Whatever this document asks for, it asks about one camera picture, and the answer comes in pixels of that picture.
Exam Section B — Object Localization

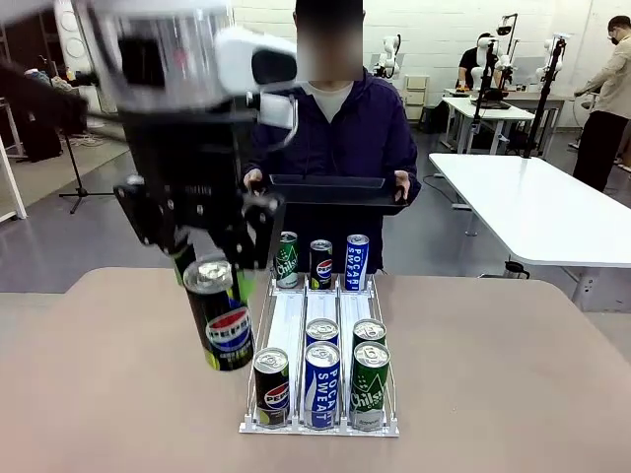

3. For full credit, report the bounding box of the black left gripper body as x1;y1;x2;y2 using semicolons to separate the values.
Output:
119;105;260;236

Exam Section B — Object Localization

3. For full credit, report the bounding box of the black serving tray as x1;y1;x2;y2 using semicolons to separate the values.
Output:
268;172;409;218

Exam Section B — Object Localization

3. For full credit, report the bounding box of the black Pepsi can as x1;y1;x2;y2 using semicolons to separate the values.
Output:
182;259;255;372
252;347;291;429
310;237;335;291

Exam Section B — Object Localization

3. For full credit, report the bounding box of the right forearm purple sleeve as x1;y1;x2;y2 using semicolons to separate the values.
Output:
244;142;277;178

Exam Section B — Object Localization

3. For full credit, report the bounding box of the left forearm purple sleeve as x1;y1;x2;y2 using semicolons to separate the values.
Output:
391;142;423;198

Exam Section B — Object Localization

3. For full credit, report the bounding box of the person in purple hoodie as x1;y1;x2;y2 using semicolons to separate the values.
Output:
244;0;423;275

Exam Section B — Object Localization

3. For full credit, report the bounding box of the background person in black top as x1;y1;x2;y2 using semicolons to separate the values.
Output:
457;33;488;95

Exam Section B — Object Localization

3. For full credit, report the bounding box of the person in beige jacket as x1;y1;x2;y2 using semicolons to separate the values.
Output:
571;14;631;194

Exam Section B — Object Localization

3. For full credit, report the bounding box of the person's right hand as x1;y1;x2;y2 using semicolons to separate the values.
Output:
244;169;267;198

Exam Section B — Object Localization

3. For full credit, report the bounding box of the person's left hand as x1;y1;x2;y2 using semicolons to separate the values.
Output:
392;170;413;203

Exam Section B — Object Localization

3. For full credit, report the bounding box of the green Chilsung cider can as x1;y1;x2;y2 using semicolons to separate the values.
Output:
350;340;391;433
352;318;387;346
273;231;300;290

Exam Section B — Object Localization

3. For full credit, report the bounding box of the black microphone stand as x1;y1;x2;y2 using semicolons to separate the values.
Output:
57;110;107;216

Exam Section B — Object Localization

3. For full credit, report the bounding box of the white can dispenser rack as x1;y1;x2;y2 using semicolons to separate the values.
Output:
239;273;401;439

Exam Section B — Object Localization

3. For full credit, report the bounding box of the blue Pocari Sweat can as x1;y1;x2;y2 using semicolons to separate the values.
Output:
344;234;371;292
304;340;342;429
305;317;340;349

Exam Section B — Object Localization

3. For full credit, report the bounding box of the black bag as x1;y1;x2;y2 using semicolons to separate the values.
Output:
22;115;64;164

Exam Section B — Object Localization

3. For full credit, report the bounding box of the white tower air conditioner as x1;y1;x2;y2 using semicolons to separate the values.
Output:
52;0;100;100

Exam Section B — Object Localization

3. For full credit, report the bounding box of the white drawer cabinet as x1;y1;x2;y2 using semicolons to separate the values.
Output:
403;73;431;107

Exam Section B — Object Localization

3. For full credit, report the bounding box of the white background desk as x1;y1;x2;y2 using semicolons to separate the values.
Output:
440;95;537;155

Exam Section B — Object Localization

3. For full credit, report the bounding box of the black kettle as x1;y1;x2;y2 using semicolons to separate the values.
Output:
503;259;531;282

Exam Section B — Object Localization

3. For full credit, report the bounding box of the large white table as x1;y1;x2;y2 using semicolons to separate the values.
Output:
427;152;631;312

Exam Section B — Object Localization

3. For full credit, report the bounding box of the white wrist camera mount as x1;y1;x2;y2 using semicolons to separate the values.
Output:
254;92;299;131

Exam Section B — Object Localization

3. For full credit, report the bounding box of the white desk frame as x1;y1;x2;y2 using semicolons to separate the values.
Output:
0;132;29;223

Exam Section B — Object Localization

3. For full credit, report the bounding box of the black camera tripod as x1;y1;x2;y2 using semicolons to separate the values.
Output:
521;34;568;160
470;34;500;135

